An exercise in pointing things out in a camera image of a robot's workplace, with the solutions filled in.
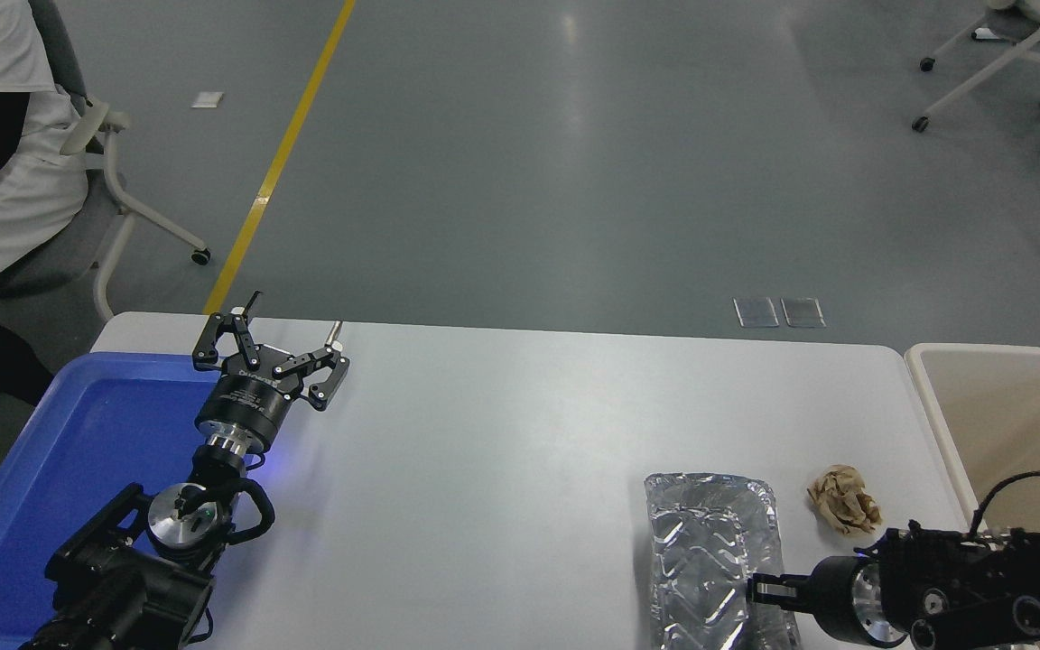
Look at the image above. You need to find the large pale bin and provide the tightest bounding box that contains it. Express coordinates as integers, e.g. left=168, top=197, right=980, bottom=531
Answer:
left=905, top=342, right=1040, bottom=650

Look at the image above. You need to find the crumpled tan paper ball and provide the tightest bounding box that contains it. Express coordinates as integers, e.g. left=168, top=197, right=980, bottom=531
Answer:
left=807, top=465, right=884, bottom=538

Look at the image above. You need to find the clear floor plate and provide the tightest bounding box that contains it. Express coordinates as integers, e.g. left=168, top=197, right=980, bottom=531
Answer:
left=781, top=297, right=827, bottom=329
left=734, top=297, right=780, bottom=329

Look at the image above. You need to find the white-framed office chair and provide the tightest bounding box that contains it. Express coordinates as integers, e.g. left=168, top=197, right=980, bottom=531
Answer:
left=911, top=0, right=1040, bottom=162

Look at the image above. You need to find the silver foil tray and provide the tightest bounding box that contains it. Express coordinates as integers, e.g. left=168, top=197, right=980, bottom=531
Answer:
left=644, top=470, right=802, bottom=650

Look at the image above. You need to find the grey office chair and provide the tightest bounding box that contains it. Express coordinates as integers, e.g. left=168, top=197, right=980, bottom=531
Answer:
left=0, top=0, right=213, bottom=324

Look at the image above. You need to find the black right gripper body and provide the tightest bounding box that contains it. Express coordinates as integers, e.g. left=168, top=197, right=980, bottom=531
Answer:
left=806, top=554, right=866, bottom=645

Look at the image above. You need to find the blue plastic tray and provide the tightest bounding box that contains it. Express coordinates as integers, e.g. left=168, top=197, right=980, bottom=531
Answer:
left=0, top=352, right=255, bottom=650

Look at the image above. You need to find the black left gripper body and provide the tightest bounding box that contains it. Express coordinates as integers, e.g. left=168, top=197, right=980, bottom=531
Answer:
left=194, top=347, right=304, bottom=452

